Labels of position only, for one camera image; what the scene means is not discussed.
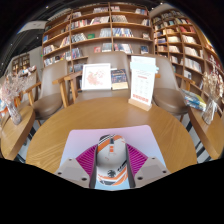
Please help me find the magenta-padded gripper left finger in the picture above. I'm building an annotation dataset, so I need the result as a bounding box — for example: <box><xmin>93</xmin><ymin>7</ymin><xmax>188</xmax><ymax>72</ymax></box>
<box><xmin>54</xmin><ymin>143</ymin><xmax>99</xmax><ymax>189</ymax></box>

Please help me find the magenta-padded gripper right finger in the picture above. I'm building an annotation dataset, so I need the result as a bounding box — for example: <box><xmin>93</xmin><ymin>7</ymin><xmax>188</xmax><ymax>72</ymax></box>
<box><xmin>124</xmin><ymin>143</ymin><xmax>172</xmax><ymax>189</ymax></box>

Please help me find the white and orange computer mouse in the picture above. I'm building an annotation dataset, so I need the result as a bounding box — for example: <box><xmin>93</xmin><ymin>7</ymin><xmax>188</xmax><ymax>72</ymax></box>
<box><xmin>95</xmin><ymin>134</ymin><xmax>129</xmax><ymax>187</ymax></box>

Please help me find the pink-blue gradient mouse pad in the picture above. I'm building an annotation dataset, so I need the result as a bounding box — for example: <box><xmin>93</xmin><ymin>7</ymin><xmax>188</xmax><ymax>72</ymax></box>
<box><xmin>59</xmin><ymin>124</ymin><xmax>167</xmax><ymax>192</ymax></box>

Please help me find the beige padded chair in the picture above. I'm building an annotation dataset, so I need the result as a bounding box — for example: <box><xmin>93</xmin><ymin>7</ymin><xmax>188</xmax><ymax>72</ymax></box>
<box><xmin>151</xmin><ymin>54</ymin><xmax>198</xmax><ymax>123</ymax></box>
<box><xmin>23</xmin><ymin>59</ymin><xmax>79</xmax><ymax>126</ymax></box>
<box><xmin>73</xmin><ymin>51</ymin><xmax>134</xmax><ymax>104</ymax></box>

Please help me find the round wooden side table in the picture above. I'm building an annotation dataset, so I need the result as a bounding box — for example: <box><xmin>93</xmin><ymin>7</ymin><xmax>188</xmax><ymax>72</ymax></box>
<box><xmin>0</xmin><ymin>104</ymin><xmax>37</xmax><ymax>161</ymax></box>

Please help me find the white sign on wooden base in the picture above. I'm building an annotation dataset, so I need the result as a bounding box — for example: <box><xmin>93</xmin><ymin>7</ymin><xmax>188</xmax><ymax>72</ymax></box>
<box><xmin>128</xmin><ymin>55</ymin><xmax>160</xmax><ymax>112</ymax></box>

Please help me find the stack of magazines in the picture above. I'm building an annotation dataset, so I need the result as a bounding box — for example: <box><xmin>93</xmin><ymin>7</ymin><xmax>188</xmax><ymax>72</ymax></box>
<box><xmin>180</xmin><ymin>88</ymin><xmax>208</xmax><ymax>112</ymax></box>

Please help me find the dark cover book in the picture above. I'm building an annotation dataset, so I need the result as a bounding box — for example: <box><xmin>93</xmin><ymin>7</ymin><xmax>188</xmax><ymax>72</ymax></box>
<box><xmin>110</xmin><ymin>68</ymin><xmax>129</xmax><ymax>91</ymax></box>

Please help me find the glass vase with pink flowers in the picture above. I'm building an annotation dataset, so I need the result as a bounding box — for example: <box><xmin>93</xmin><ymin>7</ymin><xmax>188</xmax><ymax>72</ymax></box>
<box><xmin>0</xmin><ymin>71</ymin><xmax>29</xmax><ymax>126</ymax></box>

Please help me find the white framed floral picture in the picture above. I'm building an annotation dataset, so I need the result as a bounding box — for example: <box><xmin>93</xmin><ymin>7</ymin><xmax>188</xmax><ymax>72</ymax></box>
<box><xmin>80</xmin><ymin>63</ymin><xmax>112</xmax><ymax>92</ymax></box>

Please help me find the glass vase with dried flowers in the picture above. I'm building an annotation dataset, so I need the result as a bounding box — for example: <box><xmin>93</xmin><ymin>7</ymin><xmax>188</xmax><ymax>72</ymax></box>
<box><xmin>200</xmin><ymin>64</ymin><xmax>224</xmax><ymax>125</ymax></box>

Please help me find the small distant wooden bookshelf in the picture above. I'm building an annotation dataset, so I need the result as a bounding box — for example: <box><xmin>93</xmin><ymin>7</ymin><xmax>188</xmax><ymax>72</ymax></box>
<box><xmin>11</xmin><ymin>53</ymin><xmax>31</xmax><ymax>76</ymax></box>

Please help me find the tall curved wooden bookshelf unit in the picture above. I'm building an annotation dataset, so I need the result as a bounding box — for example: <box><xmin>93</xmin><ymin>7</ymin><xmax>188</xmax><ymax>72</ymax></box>
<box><xmin>149</xmin><ymin>8</ymin><xmax>224</xmax><ymax>101</ymax></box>

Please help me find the wide wooden bookshelf unit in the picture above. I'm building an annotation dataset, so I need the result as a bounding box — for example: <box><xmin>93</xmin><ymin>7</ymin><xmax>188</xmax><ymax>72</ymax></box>
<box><xmin>41</xmin><ymin>2</ymin><xmax>156</xmax><ymax>73</ymax></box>

